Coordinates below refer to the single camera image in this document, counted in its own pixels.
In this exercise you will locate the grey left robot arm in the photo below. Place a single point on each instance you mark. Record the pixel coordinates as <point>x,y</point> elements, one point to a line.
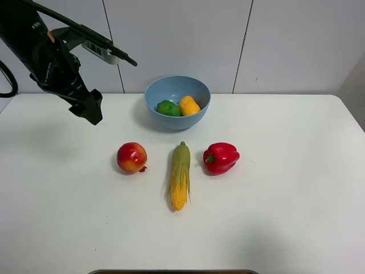
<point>19,20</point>

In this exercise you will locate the green lime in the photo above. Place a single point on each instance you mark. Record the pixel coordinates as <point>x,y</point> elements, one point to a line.
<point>168,108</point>

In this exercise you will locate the yellow mango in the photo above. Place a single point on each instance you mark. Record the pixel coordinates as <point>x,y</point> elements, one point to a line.
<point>188,106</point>

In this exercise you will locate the red yellow pomegranate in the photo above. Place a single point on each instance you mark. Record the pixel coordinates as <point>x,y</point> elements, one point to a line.
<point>131,158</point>

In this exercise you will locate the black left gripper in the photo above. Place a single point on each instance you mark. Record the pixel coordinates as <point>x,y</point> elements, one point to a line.
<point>54,70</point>

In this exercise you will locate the red bell pepper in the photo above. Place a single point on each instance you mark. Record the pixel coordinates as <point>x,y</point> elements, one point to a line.
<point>220,158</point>

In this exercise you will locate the corn cob with husk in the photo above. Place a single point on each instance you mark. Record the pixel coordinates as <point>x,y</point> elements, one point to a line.
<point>178,185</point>

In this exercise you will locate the blue plastic bowl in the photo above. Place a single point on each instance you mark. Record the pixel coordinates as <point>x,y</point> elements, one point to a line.
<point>173,89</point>

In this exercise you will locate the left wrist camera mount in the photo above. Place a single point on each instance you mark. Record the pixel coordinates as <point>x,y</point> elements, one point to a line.
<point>73,39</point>

